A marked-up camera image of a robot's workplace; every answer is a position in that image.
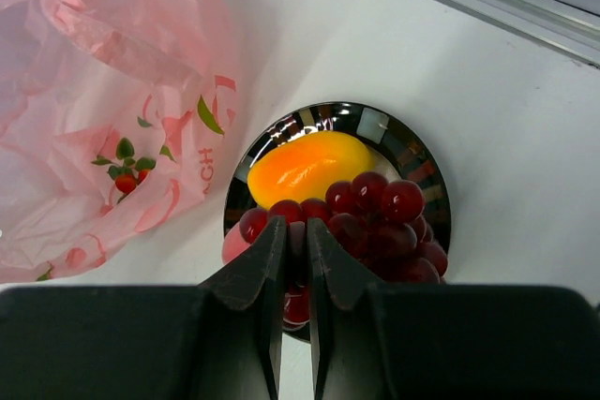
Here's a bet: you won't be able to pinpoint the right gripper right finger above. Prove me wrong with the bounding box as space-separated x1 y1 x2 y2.
307 219 599 399

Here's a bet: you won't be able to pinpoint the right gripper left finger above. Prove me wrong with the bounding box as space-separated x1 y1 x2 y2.
1 218 287 399

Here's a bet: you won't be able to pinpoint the pink fake peach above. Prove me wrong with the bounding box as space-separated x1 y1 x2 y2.
221 224 249 265

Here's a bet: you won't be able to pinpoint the dark red fake grapes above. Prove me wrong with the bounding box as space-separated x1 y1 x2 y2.
238 170 450 331

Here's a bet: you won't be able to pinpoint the orange fake fruit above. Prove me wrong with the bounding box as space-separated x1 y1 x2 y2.
247 131 375 209

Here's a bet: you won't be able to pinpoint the red fake fruit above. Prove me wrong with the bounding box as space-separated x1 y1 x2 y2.
91 138 157 203

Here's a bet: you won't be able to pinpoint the pink plastic bag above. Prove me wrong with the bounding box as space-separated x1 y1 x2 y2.
1 0 240 283

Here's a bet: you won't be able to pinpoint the black rimmed ceramic plate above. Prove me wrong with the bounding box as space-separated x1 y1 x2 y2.
223 100 454 345

